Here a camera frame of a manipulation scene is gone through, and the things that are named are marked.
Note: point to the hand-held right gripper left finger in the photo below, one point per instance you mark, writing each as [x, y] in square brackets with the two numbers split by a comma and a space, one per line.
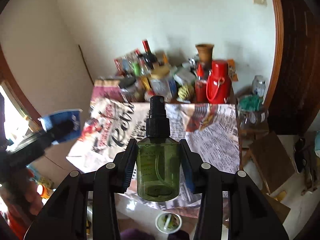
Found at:
[128, 170]

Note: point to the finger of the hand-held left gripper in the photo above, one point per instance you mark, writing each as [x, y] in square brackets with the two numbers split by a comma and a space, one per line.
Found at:
[63, 131]

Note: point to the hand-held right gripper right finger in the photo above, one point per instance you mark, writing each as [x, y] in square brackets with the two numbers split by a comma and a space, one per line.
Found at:
[187, 175]

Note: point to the green spray bottle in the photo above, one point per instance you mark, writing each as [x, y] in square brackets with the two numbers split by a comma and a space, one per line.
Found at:
[158, 165]

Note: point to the white bucket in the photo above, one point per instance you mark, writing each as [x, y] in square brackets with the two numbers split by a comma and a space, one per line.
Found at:
[168, 223]

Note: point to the person's left hand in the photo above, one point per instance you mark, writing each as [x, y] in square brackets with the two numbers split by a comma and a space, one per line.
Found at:
[31, 197]

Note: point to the blue printed plastic bag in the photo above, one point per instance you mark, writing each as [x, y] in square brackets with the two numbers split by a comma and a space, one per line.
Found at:
[41, 177]

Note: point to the orange lid jar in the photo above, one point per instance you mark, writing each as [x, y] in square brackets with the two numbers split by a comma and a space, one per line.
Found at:
[45, 190]

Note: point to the printed newspaper-style tablecloth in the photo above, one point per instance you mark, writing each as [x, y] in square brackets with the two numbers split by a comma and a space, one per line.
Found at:
[212, 135]

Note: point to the pink printed woven sack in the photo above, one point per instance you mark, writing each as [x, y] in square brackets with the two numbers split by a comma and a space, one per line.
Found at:
[107, 90]

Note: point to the black lid plastic jar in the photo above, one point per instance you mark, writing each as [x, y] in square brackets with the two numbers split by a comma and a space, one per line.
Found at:
[130, 88]

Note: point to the yellow green spiky ball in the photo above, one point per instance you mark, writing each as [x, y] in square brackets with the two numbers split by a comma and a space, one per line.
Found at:
[186, 93]

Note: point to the wooden chair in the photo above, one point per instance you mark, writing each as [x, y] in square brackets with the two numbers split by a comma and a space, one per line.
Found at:
[270, 160]

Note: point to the brown glass jar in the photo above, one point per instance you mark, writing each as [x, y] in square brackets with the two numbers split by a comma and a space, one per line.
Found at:
[255, 118]

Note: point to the slim red bottle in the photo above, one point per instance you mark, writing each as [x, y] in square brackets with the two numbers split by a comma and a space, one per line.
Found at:
[200, 86]

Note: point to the red snack bag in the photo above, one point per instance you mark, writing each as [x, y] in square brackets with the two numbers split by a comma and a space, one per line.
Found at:
[123, 63]

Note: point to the gold lid plastic jar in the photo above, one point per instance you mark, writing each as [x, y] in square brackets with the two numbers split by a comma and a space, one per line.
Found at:
[161, 85]

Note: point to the clear bottle yellow label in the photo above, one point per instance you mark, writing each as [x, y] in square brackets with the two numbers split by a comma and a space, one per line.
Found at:
[145, 75]

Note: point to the red thermos flask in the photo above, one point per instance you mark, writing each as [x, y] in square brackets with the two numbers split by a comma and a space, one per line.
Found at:
[218, 82]

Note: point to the crumpled plastic packaging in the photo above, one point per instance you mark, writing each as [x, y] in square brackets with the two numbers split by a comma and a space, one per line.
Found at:
[185, 76]

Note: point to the clear glass jar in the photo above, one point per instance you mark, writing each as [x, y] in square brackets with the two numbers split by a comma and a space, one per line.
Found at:
[258, 86]

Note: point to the dark wine bottle red cap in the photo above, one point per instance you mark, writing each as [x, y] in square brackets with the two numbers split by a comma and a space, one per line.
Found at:
[149, 55]

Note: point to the brown ceramic vase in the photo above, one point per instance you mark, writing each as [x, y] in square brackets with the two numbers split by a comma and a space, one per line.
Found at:
[205, 53]

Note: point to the dark wooden door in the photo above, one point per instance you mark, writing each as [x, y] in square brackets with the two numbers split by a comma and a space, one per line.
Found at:
[297, 55]

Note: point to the brown wooden window frame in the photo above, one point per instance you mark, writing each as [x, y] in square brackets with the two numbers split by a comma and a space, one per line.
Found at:
[22, 100]

